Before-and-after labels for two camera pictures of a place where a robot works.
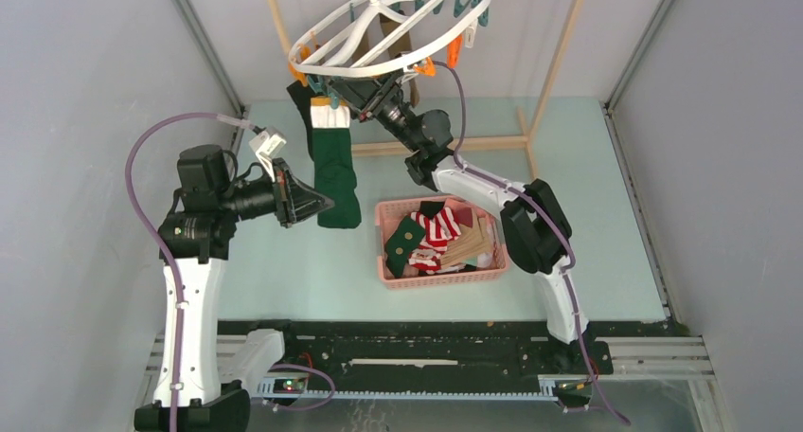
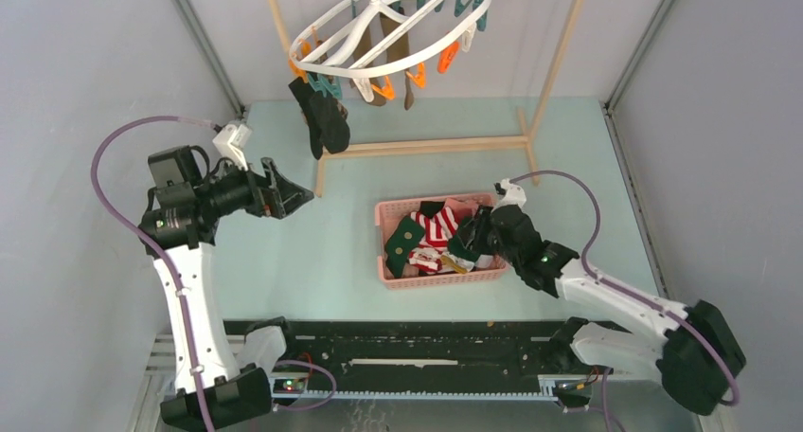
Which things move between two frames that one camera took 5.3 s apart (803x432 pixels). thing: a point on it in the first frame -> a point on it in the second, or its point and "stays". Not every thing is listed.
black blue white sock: x=431 y=207 stays
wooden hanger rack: x=546 y=85 stays
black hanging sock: x=302 y=96 stays
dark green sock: x=335 y=166 -> x=457 y=243
